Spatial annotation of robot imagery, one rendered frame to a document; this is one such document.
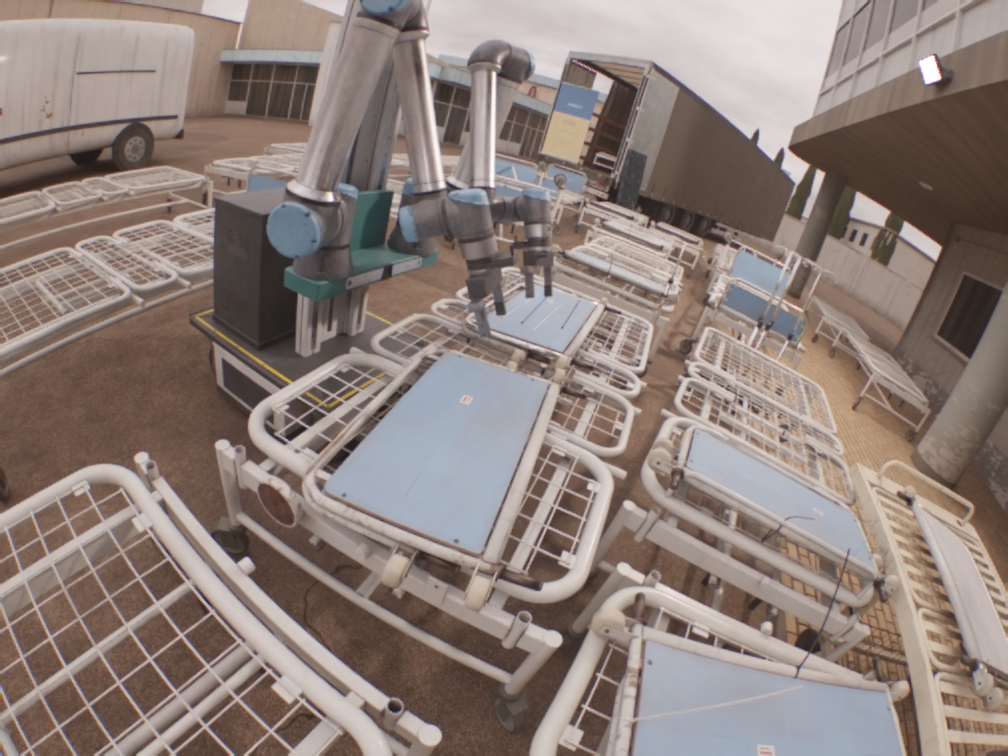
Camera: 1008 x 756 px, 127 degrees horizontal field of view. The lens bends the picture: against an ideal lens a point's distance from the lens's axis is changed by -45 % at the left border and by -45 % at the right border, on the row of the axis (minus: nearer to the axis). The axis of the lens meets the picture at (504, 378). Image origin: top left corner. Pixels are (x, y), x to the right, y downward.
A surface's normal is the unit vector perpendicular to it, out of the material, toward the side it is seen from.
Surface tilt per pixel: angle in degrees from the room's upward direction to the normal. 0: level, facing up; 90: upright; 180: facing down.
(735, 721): 5
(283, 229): 95
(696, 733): 5
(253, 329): 90
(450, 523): 3
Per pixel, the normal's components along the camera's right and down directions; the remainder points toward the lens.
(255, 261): -0.42, 0.36
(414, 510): 0.21, -0.85
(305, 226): -0.06, 0.57
